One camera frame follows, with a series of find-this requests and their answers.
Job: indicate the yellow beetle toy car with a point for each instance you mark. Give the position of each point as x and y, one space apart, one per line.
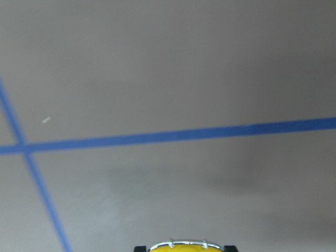
177 245

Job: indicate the brown paper table cover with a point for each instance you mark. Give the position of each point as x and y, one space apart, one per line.
128 123

